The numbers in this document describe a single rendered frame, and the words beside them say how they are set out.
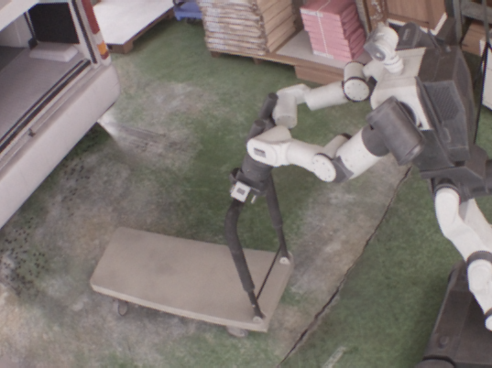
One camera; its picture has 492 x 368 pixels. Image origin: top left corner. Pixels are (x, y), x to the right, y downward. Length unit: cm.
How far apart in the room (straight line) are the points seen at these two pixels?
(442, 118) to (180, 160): 224
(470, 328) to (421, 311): 38
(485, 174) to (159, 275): 159
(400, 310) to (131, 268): 121
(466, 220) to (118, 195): 219
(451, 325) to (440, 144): 97
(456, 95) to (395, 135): 23
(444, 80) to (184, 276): 163
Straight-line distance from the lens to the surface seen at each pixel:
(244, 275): 236
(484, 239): 210
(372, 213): 317
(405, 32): 193
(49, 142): 348
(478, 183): 187
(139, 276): 291
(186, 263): 289
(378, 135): 159
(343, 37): 392
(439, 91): 165
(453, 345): 243
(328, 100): 205
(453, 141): 174
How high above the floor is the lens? 228
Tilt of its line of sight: 42 degrees down
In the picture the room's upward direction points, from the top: 15 degrees counter-clockwise
